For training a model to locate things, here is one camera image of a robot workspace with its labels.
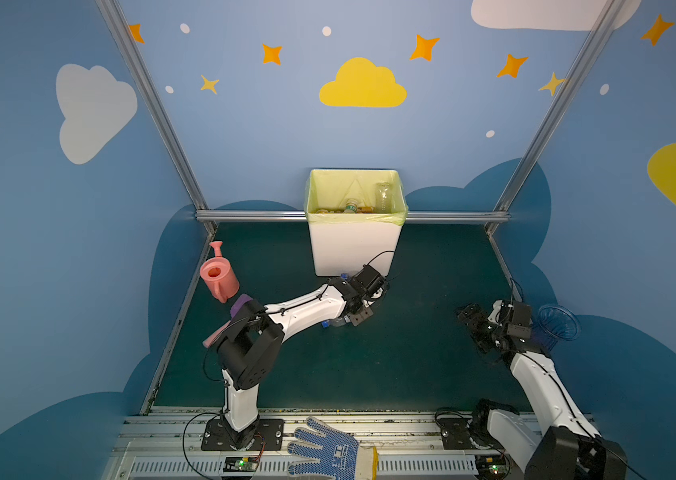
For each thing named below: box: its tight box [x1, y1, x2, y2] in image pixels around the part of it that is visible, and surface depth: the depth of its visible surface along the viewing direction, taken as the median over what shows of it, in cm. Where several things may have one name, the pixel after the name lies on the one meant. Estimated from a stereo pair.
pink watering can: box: [199, 241, 240, 304], surface depth 95 cm
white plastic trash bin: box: [308, 222, 402, 278], surface depth 92 cm
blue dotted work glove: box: [287, 417, 359, 480], surface depth 73 cm
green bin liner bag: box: [304, 168, 409, 226], surface depth 100 cm
